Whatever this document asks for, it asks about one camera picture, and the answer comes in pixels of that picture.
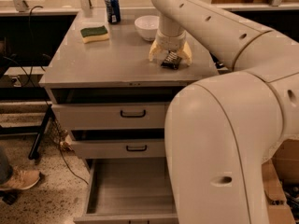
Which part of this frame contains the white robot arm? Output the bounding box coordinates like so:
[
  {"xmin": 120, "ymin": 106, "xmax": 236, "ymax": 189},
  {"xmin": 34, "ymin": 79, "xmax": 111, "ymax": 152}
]
[{"xmin": 151, "ymin": 0, "xmax": 299, "ymax": 224}]

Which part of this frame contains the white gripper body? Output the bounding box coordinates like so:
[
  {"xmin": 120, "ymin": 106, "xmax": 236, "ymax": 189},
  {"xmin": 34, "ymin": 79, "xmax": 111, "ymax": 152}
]
[{"xmin": 154, "ymin": 30, "xmax": 186, "ymax": 51}]

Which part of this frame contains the brown cardboard box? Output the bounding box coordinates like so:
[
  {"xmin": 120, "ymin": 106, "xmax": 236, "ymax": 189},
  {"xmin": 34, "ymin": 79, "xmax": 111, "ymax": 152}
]
[{"xmin": 262, "ymin": 139, "xmax": 299, "ymax": 224}]

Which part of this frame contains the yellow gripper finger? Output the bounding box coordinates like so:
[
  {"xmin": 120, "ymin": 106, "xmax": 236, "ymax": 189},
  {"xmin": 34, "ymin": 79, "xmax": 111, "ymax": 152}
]
[
  {"xmin": 178, "ymin": 42, "xmax": 192, "ymax": 65},
  {"xmin": 149, "ymin": 40, "xmax": 163, "ymax": 62}
]

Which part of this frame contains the black cable left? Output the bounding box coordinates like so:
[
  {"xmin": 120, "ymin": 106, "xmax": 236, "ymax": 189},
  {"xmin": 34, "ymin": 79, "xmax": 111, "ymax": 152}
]
[{"xmin": 3, "ymin": 5, "xmax": 90, "ymax": 186}]

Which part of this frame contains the green yellow sponge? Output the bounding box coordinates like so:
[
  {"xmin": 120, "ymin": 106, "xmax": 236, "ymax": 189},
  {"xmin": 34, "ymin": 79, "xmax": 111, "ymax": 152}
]
[{"xmin": 80, "ymin": 26, "xmax": 109, "ymax": 43}]

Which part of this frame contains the grey drawer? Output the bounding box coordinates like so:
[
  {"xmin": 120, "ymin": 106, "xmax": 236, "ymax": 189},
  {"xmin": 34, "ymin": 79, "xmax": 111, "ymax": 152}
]
[
  {"xmin": 74, "ymin": 158, "xmax": 178, "ymax": 224},
  {"xmin": 52, "ymin": 103, "xmax": 167, "ymax": 130},
  {"xmin": 71, "ymin": 139, "xmax": 165, "ymax": 159}
]

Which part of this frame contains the white ceramic bowl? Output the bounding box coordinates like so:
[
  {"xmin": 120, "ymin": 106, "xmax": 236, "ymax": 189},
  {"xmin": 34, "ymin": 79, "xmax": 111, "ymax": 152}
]
[{"xmin": 135, "ymin": 15, "xmax": 159, "ymax": 41}]

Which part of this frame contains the black table leg left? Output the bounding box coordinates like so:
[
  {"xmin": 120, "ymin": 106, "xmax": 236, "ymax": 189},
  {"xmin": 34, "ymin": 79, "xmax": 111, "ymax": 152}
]
[{"xmin": 0, "ymin": 105, "xmax": 53, "ymax": 160}]

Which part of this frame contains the dark chocolate bar wrapper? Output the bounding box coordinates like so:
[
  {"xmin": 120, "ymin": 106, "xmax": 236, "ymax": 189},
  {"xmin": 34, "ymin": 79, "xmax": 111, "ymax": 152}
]
[{"xmin": 161, "ymin": 51, "xmax": 181, "ymax": 70}]

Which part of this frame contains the bottom grey drawer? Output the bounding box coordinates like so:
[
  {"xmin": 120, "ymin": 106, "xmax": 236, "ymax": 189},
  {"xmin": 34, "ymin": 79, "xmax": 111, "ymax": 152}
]
[{"xmin": 74, "ymin": 158, "xmax": 178, "ymax": 224}]

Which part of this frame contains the middle grey drawer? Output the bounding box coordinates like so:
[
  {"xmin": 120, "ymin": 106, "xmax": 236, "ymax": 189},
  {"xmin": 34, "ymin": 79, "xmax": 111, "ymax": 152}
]
[{"xmin": 71, "ymin": 139, "xmax": 165, "ymax": 159}]

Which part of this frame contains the grey drawer cabinet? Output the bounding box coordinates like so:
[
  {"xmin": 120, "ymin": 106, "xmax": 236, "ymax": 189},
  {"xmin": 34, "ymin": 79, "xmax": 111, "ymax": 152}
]
[{"xmin": 39, "ymin": 7, "xmax": 220, "ymax": 224}]

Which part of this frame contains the tan sneaker shoe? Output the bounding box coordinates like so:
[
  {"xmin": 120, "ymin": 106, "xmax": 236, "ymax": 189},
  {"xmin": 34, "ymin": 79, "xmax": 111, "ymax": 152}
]
[{"xmin": 0, "ymin": 167, "xmax": 40, "ymax": 191}]

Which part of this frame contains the top grey drawer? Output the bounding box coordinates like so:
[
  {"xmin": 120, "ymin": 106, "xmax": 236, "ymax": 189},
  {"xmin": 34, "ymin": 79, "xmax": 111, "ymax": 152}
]
[{"xmin": 52, "ymin": 103, "xmax": 167, "ymax": 130}]

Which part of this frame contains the blue soda can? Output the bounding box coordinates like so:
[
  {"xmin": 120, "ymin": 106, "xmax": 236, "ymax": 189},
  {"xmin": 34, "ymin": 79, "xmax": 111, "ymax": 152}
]
[{"xmin": 105, "ymin": 0, "xmax": 121, "ymax": 24}]

